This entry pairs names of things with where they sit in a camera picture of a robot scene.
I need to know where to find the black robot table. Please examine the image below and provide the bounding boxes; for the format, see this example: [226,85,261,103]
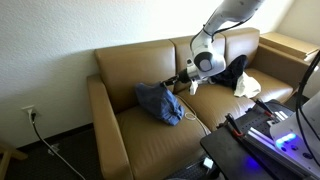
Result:
[199,99,320,180]

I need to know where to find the tan leather couch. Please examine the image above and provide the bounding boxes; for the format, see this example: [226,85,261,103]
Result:
[86,27,312,180]

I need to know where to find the thin white cable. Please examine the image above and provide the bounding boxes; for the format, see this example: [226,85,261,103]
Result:
[174,93,213,136]

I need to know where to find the white wall outlet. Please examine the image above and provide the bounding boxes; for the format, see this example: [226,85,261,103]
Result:
[21,105,38,118]

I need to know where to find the light wooden side table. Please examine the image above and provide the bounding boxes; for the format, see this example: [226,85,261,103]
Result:
[259,31,320,63]

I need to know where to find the white power adapter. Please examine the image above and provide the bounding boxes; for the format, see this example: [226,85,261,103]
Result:
[202,156,215,170]

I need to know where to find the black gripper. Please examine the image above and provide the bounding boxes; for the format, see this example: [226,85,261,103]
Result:
[161,67,193,88]

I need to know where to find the blue denim jeans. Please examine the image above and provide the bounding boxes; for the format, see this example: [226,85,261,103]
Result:
[134,81,186,127]

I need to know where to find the white cloth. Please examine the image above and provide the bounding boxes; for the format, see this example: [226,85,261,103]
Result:
[233,71,262,100]

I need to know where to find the thick black cable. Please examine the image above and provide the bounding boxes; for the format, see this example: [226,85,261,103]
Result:
[295,49,320,168]

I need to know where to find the wall plug power cord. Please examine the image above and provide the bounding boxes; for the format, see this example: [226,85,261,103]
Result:
[29,111,87,180]

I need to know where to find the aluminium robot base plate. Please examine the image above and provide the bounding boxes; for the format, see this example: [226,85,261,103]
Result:
[244,109,320,178]

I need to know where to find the red handled clamp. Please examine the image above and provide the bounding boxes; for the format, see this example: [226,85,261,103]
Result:
[254,97,275,116]
[224,112,245,140]

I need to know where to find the black garment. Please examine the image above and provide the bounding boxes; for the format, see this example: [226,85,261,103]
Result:
[210,54,250,91]

